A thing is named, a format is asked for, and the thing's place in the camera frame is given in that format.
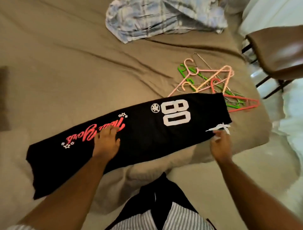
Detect light blue garment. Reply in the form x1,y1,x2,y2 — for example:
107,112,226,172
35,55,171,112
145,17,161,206
104,0,229,45

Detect sheer white curtain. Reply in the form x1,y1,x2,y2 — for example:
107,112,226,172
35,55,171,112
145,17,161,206
237,0,303,38
272,78,303,221

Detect person's striped shirt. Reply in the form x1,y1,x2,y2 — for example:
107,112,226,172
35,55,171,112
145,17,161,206
7,201,217,230

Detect pile of coloured plastic hangers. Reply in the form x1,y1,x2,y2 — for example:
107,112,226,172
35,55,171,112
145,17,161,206
167,51,261,113

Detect person's right forearm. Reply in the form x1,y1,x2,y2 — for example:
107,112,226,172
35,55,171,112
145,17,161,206
215,159,303,230

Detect bed with taupe sheet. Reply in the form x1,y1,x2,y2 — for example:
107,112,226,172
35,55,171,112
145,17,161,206
0,0,274,216

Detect person's right hand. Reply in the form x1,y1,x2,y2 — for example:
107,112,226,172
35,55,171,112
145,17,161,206
209,130,234,165

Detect person's black trousers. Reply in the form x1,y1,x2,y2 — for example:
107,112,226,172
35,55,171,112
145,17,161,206
104,172,217,230

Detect black garment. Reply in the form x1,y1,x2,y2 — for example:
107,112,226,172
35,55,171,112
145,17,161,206
26,92,233,200

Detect person's left hand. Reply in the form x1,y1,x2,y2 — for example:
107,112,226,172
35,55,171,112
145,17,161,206
92,125,122,163

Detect brown chair with black legs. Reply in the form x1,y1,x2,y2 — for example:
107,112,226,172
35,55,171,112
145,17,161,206
241,25,303,100

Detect person's left forearm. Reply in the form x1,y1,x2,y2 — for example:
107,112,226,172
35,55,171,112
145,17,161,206
19,155,110,230

